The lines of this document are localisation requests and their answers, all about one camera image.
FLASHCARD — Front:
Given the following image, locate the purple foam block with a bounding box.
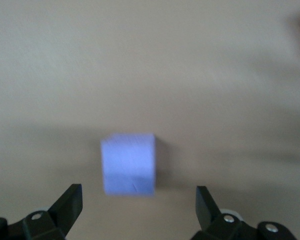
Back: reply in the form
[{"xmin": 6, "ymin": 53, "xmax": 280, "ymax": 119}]
[{"xmin": 100, "ymin": 133, "xmax": 156, "ymax": 197}]

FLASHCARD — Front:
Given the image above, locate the large table cover sheet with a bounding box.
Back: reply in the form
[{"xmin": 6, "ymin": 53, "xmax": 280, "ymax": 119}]
[{"xmin": 0, "ymin": 0, "xmax": 300, "ymax": 240}]

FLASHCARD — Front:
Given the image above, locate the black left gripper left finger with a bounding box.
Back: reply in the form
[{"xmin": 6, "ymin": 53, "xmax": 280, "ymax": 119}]
[{"xmin": 0, "ymin": 183, "xmax": 83, "ymax": 240}]

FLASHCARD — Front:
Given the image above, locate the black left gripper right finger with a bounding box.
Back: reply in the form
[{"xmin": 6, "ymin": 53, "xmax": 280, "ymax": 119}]
[{"xmin": 191, "ymin": 185, "xmax": 297, "ymax": 240}]

